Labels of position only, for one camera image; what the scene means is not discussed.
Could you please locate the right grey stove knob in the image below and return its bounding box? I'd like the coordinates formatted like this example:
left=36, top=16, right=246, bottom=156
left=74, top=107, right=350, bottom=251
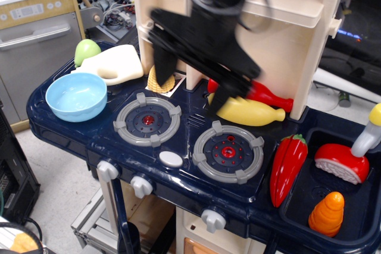
left=201, top=209, right=226, bottom=233

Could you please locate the navy toy kitchen counter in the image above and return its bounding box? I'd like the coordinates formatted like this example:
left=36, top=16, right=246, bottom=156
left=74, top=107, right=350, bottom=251
left=27, top=61, right=380, bottom=253

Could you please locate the cream toy milk jug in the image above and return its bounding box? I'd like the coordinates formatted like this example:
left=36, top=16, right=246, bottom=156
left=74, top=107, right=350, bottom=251
left=71, top=45, right=144, bottom=86

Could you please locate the red toy ketchup bottle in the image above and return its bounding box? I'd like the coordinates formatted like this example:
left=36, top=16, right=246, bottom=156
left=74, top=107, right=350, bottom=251
left=218, top=81, right=293, bottom=115

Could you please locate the grey stove burner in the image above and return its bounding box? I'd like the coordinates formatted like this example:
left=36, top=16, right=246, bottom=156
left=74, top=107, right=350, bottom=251
left=192, top=121, right=264, bottom=184
left=113, top=93, right=182, bottom=148

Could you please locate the middle grey stove knob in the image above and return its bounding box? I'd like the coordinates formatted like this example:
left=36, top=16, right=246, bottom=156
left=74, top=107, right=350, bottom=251
left=130, top=175, right=153, bottom=199

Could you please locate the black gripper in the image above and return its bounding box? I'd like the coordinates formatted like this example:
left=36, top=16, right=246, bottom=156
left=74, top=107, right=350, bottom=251
left=149, top=1, right=261, bottom=116

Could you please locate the grey toy faucet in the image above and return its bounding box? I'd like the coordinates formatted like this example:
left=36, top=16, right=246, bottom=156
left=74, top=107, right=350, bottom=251
left=351, top=103, right=380, bottom=157

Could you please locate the light blue plastic bowl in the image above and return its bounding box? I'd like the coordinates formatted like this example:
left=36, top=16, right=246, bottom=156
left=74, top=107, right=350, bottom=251
left=45, top=73, right=107, bottom=123

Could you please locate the yellow toy corn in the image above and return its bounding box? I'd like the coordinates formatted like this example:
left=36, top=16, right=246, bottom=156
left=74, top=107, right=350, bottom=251
left=147, top=66, right=176, bottom=93

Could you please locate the cream toy kitchen shelf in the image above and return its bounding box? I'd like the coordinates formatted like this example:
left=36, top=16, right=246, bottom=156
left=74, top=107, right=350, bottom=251
left=135, top=0, right=341, bottom=120

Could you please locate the red toy meat slice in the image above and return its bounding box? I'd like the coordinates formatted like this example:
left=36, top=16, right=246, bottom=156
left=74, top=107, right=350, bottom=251
left=314, top=143, right=370, bottom=184

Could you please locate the yellow toy banana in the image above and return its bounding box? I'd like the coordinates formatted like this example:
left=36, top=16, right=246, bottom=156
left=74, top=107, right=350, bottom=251
left=217, top=97, right=286, bottom=127

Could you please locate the orange toy carrot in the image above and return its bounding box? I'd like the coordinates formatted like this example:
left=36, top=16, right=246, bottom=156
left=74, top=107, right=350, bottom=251
left=308, top=192, right=345, bottom=237

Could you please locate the grey toy dishwasher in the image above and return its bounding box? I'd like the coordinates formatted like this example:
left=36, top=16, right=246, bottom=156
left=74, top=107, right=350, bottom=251
left=1, top=0, right=102, bottom=125

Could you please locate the green toy pear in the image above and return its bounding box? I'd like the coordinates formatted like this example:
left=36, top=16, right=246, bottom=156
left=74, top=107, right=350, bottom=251
left=74, top=39, right=101, bottom=68

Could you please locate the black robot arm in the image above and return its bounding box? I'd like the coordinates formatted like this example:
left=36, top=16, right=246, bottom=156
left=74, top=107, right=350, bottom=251
left=149, top=0, right=261, bottom=114

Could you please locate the red toy chili pepper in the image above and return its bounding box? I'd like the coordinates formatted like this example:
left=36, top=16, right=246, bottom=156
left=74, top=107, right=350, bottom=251
left=270, top=134, right=308, bottom=208

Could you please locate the grey stove knob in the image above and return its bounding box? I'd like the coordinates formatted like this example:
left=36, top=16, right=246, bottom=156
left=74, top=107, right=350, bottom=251
left=97, top=161, right=119, bottom=183
left=130, top=175, right=153, bottom=199
left=201, top=209, right=226, bottom=233

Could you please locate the left grey stove knob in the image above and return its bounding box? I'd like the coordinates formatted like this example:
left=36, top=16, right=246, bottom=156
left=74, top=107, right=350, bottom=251
left=97, top=161, right=119, bottom=183

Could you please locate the right grey stove burner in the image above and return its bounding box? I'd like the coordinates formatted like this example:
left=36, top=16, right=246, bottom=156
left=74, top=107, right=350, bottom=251
left=192, top=121, right=264, bottom=184

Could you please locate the black computer case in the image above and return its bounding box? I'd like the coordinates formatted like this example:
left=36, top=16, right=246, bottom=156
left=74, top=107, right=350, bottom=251
left=1, top=112, right=40, bottom=225

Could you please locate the grey oval button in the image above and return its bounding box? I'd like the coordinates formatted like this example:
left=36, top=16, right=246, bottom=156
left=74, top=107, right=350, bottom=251
left=159, top=151, right=183, bottom=168

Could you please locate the left grey stove burner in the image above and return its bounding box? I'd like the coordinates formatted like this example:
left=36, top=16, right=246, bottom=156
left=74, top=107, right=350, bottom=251
left=113, top=93, right=182, bottom=148

